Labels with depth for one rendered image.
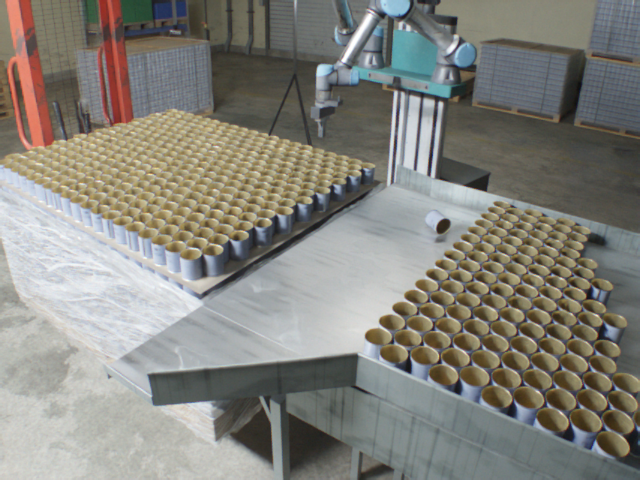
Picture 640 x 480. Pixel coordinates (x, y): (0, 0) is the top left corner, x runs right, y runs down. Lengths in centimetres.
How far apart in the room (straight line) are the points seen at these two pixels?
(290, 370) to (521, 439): 53
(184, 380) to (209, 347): 20
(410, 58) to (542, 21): 738
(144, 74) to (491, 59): 518
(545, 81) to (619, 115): 120
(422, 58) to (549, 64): 570
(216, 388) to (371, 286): 62
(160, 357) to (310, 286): 51
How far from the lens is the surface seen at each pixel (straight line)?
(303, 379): 126
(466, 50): 254
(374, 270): 172
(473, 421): 120
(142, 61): 696
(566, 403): 130
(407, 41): 298
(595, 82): 848
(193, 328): 149
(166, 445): 265
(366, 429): 143
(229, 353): 139
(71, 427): 286
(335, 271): 170
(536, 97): 863
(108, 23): 322
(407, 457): 142
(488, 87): 883
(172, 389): 126
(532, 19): 1028
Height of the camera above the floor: 198
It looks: 28 degrees down
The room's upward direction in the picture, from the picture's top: 2 degrees clockwise
